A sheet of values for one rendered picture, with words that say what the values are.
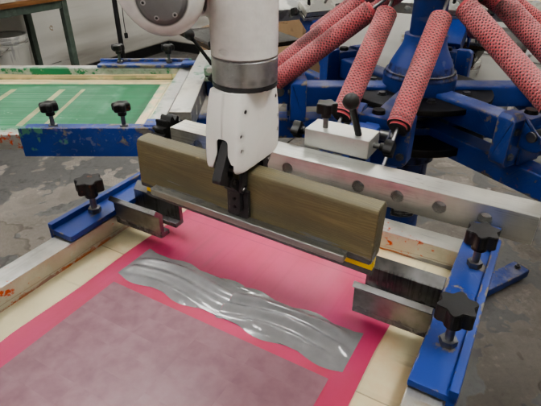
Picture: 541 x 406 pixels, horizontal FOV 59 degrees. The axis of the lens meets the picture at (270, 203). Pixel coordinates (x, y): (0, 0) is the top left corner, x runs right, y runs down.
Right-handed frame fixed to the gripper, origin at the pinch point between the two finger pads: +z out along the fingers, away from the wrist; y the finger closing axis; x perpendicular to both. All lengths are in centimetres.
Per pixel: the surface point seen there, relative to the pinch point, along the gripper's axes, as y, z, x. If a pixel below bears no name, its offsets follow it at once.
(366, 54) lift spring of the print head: -57, -6, -5
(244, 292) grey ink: 3.2, 13.6, 1.4
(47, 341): 22.9, 14.2, -15.2
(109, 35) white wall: -324, 78, -379
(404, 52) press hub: -81, -2, -3
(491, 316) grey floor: -125, 108, 37
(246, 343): 10.7, 14.0, 6.6
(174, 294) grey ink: 8.5, 13.7, -6.8
